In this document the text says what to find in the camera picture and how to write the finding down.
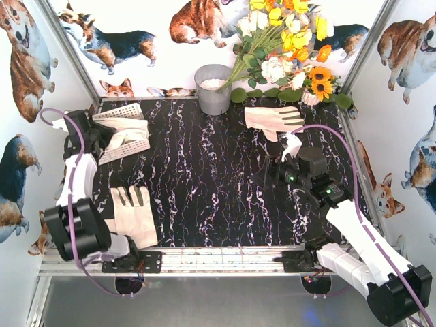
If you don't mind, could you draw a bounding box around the white glove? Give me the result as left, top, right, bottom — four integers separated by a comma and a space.
105, 185, 158, 249
244, 106, 305, 142
93, 117, 150, 151

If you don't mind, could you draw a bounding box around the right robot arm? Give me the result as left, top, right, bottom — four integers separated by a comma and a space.
251, 147, 433, 326

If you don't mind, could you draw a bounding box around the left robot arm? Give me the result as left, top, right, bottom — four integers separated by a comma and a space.
44, 110, 140, 273

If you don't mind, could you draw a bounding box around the white perforated storage basket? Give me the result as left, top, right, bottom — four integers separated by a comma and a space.
93, 103, 151, 166

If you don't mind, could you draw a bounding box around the green moss stone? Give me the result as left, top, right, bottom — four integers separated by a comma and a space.
230, 87, 247, 104
335, 93, 352, 110

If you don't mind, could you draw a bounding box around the green moss stone right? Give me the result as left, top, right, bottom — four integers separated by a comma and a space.
335, 93, 352, 110

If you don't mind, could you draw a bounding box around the small sunflower pot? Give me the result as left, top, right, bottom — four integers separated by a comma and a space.
301, 66, 341, 106

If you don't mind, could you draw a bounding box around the grey metal bucket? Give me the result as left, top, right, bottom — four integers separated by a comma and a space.
194, 64, 232, 116

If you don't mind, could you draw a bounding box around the artificial flower bouquet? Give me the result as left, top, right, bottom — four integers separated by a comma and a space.
221, 1, 334, 89

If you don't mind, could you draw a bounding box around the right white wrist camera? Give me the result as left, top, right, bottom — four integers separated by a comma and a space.
281, 131, 302, 162

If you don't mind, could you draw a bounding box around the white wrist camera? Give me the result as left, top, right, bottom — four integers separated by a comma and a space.
281, 131, 302, 162
52, 118, 69, 133

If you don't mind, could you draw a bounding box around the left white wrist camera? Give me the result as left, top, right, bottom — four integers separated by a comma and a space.
52, 118, 69, 133

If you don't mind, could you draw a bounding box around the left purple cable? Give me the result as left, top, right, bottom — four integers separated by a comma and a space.
39, 108, 127, 299

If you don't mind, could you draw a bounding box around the purple cable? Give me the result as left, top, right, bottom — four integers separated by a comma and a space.
289, 124, 433, 327
39, 108, 127, 299

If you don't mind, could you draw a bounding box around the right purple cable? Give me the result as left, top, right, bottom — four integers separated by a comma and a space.
289, 124, 433, 327

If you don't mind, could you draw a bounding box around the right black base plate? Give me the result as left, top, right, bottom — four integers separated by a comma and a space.
274, 250, 333, 273

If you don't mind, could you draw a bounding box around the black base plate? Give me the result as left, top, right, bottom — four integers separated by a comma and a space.
102, 251, 163, 274
274, 250, 333, 273

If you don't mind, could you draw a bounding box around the aluminium front rail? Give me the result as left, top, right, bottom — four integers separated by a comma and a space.
37, 247, 372, 277

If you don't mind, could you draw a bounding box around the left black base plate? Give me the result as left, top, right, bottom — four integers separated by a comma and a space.
102, 251, 163, 274

